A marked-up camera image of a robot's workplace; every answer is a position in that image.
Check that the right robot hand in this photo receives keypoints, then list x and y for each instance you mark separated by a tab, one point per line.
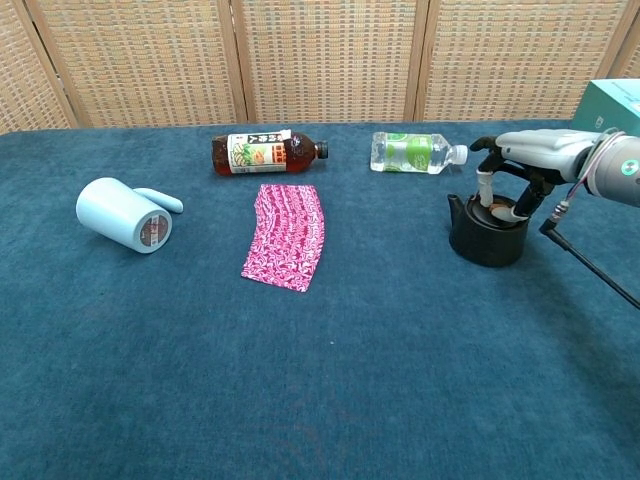
545	152

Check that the black teapot lid orange knob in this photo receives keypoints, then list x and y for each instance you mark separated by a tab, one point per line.
501	207

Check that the black teapot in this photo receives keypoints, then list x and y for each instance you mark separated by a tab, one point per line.
487	245

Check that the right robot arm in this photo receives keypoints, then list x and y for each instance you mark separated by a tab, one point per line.
617	167

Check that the teal cardboard box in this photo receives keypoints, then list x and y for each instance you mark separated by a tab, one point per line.
607	105

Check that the woven folding screen panel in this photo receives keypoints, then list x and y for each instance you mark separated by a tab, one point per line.
515	60
140	60
631	60
25	75
325	60

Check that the clear water bottle green label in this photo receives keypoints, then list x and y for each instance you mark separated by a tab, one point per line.
410	152

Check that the pink patterned cloth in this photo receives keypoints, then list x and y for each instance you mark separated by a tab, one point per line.
287	240

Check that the brown tea bottle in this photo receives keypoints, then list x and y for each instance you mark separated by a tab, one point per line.
260	154

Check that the blue tablecloth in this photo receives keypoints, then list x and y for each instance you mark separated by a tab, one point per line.
320	360

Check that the light blue plastic mug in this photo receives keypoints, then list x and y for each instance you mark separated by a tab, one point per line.
112	210

